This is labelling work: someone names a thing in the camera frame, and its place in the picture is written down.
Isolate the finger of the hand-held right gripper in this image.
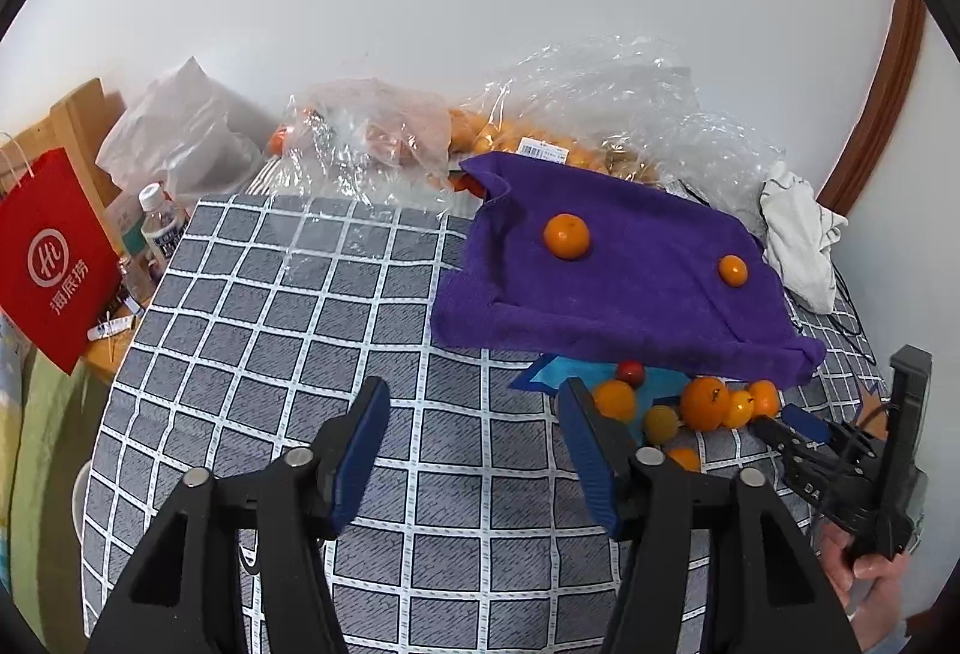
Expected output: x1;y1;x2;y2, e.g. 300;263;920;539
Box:
778;403;835;445
752;415;807;458

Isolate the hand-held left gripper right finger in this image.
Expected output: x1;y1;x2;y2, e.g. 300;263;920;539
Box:
556;376;863;654

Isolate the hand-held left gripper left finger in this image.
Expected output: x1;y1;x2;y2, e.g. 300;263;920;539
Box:
86;375;392;654

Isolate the yellow-green citrus fruit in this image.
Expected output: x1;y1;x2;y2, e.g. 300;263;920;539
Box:
643;405;682;446

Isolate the large mandarin orange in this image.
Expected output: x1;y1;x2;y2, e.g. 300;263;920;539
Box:
680;376;730;431
543;213;592;262

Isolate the person's right hand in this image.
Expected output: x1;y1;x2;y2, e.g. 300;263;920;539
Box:
814;517;920;653

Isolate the blue paper mat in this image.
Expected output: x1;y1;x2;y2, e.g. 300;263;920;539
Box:
508;354;751;445

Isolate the grey checkered tablecloth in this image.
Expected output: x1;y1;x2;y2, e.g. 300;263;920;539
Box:
81;193;893;654

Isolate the purple towel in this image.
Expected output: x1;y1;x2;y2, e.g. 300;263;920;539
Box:
431;151;827;385

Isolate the white cloth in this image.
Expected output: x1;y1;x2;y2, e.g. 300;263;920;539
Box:
759;160;850;314

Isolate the wooden side table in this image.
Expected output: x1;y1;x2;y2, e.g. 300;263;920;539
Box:
75;301;151;374

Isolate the crinkled clear plastic bag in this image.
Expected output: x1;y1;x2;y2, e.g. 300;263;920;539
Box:
660;110;788;235

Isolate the small clear bottle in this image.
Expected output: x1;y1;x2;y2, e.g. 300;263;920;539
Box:
116;255;155;306

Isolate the pile of brown nuts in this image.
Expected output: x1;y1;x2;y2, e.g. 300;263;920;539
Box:
600;148;661;184

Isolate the clear water bottle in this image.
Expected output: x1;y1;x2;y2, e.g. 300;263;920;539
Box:
137;183;188;272

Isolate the pale orange fruit cluster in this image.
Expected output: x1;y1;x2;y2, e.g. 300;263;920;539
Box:
360;121;451;171

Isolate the green bedding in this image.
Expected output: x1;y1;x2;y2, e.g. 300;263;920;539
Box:
0;316;113;625

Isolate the pile of bagged small oranges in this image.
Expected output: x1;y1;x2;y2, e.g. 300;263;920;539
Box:
448;106;638;175

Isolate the pinkish translucent plastic bag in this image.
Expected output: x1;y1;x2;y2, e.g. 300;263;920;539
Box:
270;76;460;205

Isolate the red paper bag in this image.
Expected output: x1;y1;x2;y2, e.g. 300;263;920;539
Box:
0;148;125;376

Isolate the white plastic bag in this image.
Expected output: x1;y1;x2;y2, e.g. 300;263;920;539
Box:
96;56;265;205

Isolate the black cable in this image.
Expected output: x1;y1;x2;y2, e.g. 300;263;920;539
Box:
829;264;878;362

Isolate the brown wooden door frame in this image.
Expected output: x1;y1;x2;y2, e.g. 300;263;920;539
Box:
816;0;927;216

